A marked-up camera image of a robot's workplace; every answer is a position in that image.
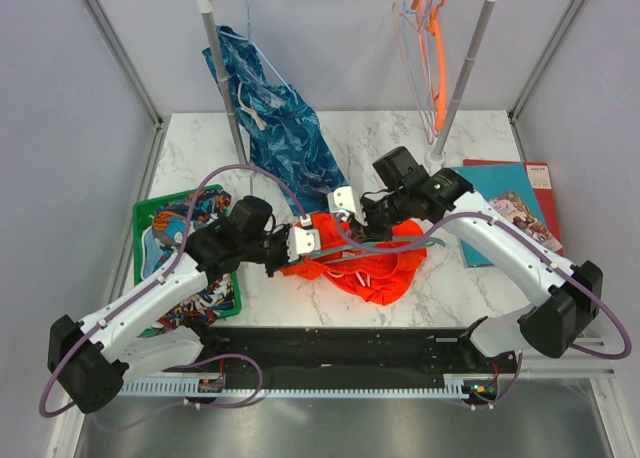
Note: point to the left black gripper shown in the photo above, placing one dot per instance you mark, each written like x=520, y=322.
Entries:
x=282, y=234

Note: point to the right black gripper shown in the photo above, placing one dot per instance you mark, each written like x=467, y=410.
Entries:
x=370, y=231

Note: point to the teal plastic hanger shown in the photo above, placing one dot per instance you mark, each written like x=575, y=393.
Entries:
x=400, y=243

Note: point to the orange shorts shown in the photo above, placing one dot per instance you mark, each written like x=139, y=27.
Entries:
x=381, y=279

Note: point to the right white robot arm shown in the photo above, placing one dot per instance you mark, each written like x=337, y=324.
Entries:
x=560, y=293

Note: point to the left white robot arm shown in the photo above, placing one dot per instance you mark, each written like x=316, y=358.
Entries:
x=93, y=358

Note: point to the colourful comic print shorts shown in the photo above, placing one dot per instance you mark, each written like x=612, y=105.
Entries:
x=175, y=223

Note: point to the blue patterned shorts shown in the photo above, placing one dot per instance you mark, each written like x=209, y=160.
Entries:
x=284, y=131

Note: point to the orange plastic hanger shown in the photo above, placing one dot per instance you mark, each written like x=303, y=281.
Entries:
x=440, y=68

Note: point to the teal folder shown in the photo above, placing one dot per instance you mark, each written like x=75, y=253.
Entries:
x=499, y=219

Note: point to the green plastic basket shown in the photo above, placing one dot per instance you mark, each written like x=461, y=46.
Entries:
x=145, y=218

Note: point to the red book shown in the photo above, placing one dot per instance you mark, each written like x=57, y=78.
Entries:
x=545, y=193

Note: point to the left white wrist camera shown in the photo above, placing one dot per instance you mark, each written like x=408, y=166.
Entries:
x=303, y=239

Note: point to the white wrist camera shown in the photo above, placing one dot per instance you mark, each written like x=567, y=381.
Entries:
x=345, y=204
x=303, y=239

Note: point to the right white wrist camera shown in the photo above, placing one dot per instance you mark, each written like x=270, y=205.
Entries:
x=345, y=204

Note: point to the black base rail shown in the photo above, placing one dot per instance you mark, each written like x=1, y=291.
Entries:
x=331, y=357

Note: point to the white cable duct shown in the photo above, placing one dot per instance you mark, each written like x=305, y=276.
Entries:
x=182, y=386

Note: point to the pink wire hanger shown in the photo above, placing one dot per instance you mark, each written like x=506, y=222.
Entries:
x=396, y=19

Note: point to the light blue wire hanger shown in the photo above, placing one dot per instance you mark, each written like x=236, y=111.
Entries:
x=255, y=36

